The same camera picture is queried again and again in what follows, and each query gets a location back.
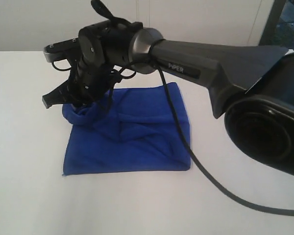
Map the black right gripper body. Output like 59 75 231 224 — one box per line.
68 21 143 107

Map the blue terry towel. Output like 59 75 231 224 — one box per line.
62 82 191 176

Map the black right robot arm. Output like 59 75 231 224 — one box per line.
43 20 294 176

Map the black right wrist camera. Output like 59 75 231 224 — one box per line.
43 38 81 63

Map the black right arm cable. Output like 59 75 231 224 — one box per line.
51 0 294 218

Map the dark metal post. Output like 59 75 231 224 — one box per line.
258 0 286 46

